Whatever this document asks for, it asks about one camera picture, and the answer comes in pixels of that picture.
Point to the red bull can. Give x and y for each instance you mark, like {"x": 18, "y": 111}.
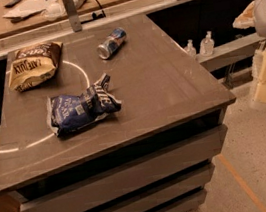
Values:
{"x": 112, "y": 43}

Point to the blue chip bag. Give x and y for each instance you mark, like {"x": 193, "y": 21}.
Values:
{"x": 68, "y": 113}

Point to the brown and cream chip bag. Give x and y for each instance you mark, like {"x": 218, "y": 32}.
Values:
{"x": 34, "y": 65}

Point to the clear bottle right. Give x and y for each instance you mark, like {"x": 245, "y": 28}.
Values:
{"x": 207, "y": 44}

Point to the clear bottle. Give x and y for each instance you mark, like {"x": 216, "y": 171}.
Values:
{"x": 207, "y": 44}
{"x": 189, "y": 48}

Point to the clear bottle left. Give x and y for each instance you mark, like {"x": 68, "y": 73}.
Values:
{"x": 189, "y": 48}

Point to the grey drawer cabinet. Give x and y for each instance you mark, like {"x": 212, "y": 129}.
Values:
{"x": 154, "y": 155}

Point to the white paper on desk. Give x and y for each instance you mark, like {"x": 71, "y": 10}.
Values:
{"x": 26, "y": 9}

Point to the metal post left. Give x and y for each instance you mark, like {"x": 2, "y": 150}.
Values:
{"x": 72, "y": 15}

